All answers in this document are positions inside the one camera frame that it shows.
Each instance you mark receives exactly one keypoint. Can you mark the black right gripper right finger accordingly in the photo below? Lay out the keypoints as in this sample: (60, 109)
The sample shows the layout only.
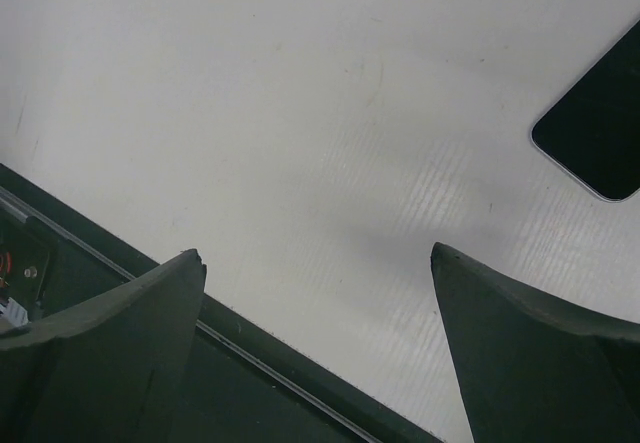
(532, 367)

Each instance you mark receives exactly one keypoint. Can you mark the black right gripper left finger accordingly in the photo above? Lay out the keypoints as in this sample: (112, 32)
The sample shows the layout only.
(108, 369)

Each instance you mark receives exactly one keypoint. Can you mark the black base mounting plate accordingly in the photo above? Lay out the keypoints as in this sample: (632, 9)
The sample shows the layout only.
(240, 384)

